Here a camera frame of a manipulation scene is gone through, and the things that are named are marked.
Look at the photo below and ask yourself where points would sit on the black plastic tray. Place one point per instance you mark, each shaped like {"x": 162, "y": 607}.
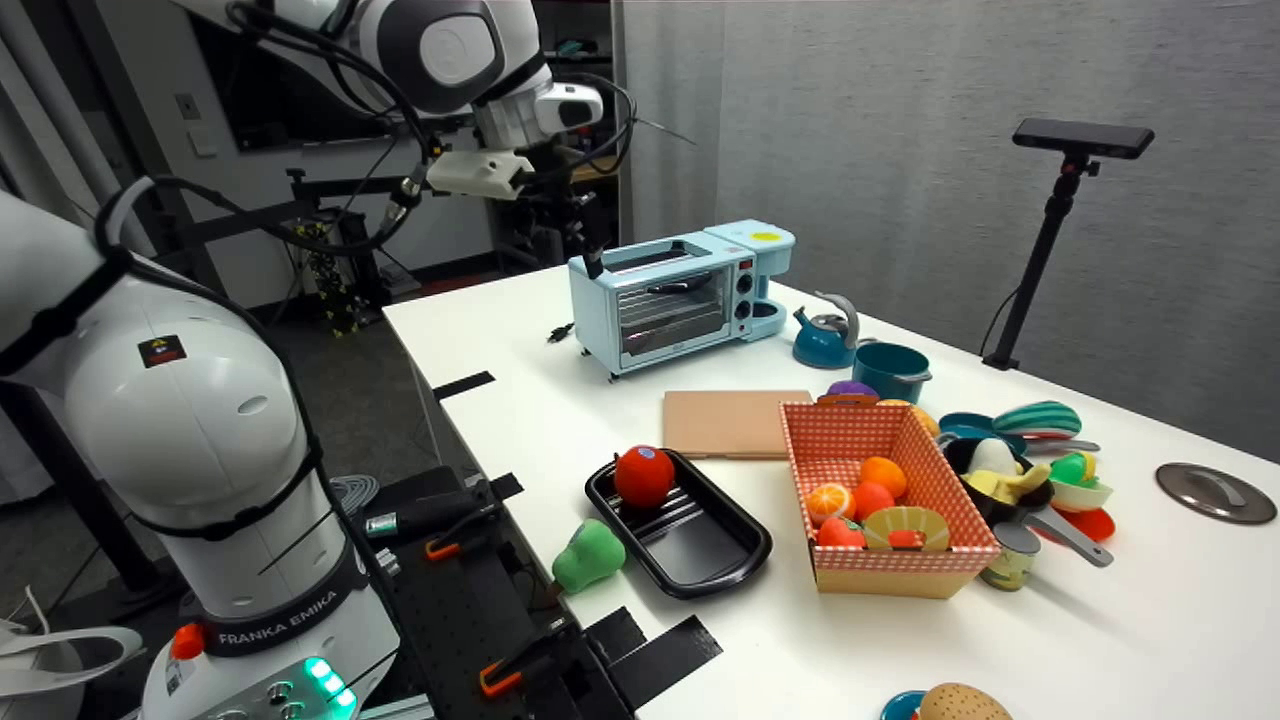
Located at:
{"x": 703, "y": 542}

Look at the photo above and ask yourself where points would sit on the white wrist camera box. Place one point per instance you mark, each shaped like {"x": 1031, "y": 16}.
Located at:
{"x": 478, "y": 174}

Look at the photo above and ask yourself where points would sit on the small round orange toy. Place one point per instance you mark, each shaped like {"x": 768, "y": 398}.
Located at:
{"x": 868, "y": 500}

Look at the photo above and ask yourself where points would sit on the green pear toy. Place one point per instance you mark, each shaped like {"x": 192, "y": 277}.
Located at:
{"x": 587, "y": 556}

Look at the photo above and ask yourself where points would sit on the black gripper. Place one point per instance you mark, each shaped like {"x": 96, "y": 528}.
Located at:
{"x": 573, "y": 183}

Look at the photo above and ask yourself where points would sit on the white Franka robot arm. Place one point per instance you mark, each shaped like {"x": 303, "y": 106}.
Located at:
{"x": 184, "y": 402}

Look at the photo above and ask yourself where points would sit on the purple toy vegetable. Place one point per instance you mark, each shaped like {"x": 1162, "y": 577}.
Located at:
{"x": 850, "y": 395}

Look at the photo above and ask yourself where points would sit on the black camera stand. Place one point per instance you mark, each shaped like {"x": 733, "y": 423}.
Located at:
{"x": 1042, "y": 260}

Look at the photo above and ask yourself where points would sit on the light blue toaster oven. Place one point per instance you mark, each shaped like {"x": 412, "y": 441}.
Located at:
{"x": 674, "y": 301}

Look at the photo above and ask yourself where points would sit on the red toy piece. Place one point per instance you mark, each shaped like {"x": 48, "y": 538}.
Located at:
{"x": 1098, "y": 527}

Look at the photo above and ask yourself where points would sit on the orange slice toy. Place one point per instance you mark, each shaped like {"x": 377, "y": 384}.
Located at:
{"x": 826, "y": 500}

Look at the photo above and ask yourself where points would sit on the yellow banana toy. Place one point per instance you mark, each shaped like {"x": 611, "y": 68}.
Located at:
{"x": 1021, "y": 481}

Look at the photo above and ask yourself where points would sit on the red strawberry toy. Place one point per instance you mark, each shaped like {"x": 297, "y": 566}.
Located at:
{"x": 840, "y": 532}

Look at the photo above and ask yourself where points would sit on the gray toy spatula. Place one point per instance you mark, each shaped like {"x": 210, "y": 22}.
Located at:
{"x": 1064, "y": 538}

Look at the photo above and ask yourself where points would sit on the teal toy bowl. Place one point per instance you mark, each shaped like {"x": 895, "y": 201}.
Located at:
{"x": 962, "y": 427}

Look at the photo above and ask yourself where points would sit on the orange gingham cardboard box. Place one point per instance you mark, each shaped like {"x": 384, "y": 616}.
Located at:
{"x": 933, "y": 515}

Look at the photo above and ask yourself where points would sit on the toy burger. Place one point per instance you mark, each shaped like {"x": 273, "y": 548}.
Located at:
{"x": 962, "y": 704}

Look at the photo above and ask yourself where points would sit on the black stereo camera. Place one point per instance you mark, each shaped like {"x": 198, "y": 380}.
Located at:
{"x": 1080, "y": 139}

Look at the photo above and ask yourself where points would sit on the wooden cutting board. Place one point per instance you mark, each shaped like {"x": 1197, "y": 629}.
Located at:
{"x": 727, "y": 427}

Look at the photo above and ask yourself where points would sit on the round orange fruit toy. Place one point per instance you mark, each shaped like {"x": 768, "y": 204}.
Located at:
{"x": 880, "y": 479}

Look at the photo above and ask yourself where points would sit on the blue toy kettle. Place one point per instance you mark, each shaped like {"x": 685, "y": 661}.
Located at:
{"x": 822, "y": 343}

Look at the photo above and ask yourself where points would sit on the small toy cup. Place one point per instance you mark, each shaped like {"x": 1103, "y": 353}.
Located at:
{"x": 1008, "y": 561}

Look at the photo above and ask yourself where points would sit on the teal toy utensil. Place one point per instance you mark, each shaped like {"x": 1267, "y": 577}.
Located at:
{"x": 1042, "y": 418}

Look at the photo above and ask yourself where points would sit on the green white toy vegetable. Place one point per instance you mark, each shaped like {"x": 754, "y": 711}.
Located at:
{"x": 1077, "y": 479}

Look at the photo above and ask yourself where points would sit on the teal toy pot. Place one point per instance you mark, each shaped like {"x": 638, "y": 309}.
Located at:
{"x": 889, "y": 370}

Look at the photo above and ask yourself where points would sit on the black toy pan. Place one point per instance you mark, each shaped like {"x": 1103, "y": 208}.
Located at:
{"x": 987, "y": 496}

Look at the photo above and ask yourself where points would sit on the teal toy plate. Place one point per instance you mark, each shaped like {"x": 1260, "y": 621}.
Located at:
{"x": 902, "y": 704}

